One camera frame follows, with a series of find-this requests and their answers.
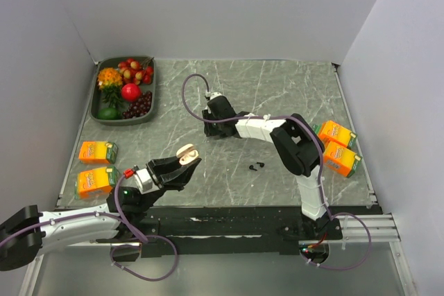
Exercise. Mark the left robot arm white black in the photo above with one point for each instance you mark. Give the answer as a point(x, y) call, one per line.
point(30, 233)

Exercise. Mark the dark grape bunch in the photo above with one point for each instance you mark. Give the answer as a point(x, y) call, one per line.
point(140, 107)

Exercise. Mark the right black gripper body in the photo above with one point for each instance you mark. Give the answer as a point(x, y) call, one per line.
point(214, 129)

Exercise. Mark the green avocado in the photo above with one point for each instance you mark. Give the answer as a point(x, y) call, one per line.
point(108, 113)

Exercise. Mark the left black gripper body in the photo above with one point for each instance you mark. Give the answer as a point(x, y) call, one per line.
point(157, 193)

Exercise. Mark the orange juice box lower right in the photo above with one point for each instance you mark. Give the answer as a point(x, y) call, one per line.
point(341, 159)

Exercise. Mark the dark grey fruit tray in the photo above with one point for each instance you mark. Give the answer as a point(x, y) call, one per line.
point(111, 96)

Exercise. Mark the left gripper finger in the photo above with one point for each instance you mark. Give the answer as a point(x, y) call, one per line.
point(163, 166)
point(180, 177)

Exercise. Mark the red cherry bunch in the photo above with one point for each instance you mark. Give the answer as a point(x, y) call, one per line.
point(138, 72)

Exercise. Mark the beige earbud charging case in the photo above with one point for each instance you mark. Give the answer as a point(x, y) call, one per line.
point(187, 154)

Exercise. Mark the orange juice box upper left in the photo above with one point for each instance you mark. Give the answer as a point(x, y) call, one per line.
point(98, 152)

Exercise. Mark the aluminium frame rail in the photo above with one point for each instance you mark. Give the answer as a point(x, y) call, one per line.
point(382, 228)

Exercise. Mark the orange juice box lower left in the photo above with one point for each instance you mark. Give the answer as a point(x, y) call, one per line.
point(96, 182)

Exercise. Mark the orange juice box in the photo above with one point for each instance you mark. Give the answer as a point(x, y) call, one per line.
point(96, 182)
point(98, 152)
point(331, 131)
point(341, 159)

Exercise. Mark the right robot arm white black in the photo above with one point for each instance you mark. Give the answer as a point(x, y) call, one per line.
point(298, 147)

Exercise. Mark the orange juice box upper right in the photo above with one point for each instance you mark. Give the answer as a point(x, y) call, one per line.
point(331, 131)

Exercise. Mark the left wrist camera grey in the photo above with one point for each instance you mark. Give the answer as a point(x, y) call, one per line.
point(143, 180)

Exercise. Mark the red apple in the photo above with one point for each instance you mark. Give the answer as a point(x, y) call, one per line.
point(130, 92)

